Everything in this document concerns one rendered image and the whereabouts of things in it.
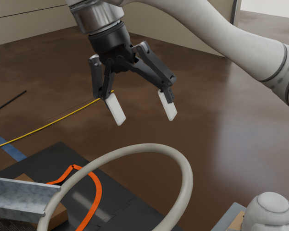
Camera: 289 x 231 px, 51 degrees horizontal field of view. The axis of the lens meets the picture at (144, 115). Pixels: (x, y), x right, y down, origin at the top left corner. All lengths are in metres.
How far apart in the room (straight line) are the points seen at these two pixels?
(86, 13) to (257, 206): 0.87
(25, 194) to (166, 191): 1.71
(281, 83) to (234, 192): 2.09
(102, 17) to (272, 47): 0.38
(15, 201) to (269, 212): 0.85
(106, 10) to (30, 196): 0.76
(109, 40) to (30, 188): 0.70
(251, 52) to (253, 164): 2.46
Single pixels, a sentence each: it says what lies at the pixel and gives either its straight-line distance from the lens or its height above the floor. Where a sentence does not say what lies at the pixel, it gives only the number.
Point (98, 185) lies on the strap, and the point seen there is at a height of 0.02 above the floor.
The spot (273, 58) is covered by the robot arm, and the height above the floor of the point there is 1.66.
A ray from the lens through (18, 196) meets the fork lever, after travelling 1.16.
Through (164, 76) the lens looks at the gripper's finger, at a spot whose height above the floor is 1.67.
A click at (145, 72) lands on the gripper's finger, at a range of 0.59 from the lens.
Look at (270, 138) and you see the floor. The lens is 3.55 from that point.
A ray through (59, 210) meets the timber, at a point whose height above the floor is 0.13.
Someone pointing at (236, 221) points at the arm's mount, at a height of 0.83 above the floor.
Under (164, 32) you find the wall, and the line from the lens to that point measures 6.23.
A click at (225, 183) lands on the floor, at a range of 2.84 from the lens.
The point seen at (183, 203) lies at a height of 1.33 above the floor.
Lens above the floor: 1.91
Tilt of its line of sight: 31 degrees down
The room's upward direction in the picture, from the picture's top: straight up
